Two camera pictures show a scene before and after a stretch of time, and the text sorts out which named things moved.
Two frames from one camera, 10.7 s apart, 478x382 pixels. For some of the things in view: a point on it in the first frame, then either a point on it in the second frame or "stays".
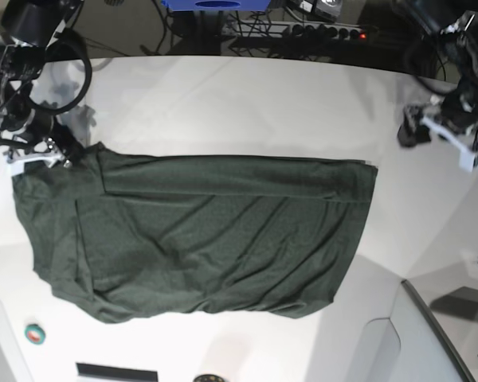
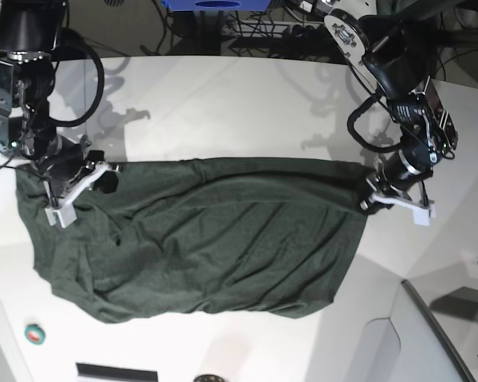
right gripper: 462,109 → 393,173
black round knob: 209,378 stays
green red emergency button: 35,333 stays
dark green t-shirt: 135,236 stays
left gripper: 41,125 → 69,164
